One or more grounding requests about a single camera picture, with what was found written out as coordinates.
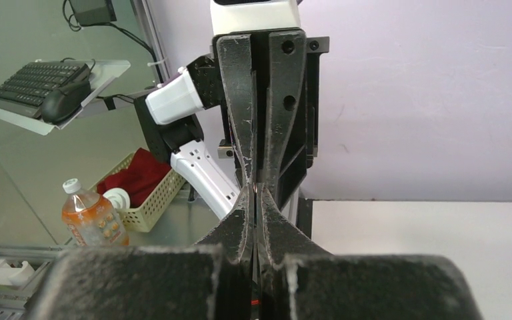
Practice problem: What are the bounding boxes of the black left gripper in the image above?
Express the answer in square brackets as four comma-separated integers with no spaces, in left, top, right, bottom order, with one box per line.
[211,29,330,211]

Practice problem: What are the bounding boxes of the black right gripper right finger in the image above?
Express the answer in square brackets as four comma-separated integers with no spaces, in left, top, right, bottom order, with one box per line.
[257,187,482,319]

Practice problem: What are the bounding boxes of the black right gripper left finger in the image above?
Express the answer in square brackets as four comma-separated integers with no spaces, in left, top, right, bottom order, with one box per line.
[25,186,252,319]

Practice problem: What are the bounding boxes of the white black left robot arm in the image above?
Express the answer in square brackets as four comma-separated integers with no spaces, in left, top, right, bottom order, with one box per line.
[135,27,330,219]

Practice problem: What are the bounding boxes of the yellow perforated basket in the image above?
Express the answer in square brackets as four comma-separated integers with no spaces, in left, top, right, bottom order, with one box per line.
[91,153,185,233]

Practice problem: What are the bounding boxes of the red cloth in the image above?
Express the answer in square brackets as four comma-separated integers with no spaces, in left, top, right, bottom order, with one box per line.
[96,148,171,209]

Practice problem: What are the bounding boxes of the orange drink bottle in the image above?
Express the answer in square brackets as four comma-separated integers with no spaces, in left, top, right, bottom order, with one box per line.
[61,178,130,246]

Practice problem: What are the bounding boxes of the white keyboard tray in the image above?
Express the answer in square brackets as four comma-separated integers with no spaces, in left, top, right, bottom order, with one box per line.
[0,59,131,135]

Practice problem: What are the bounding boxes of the black computer mouse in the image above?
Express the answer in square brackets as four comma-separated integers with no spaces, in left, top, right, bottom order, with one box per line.
[41,80,92,125]

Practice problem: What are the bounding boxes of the black keyboard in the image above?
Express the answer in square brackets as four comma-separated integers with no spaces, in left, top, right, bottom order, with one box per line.
[0,60,93,119]

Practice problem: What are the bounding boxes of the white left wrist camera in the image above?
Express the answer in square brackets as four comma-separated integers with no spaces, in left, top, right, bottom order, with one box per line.
[209,1,301,35]

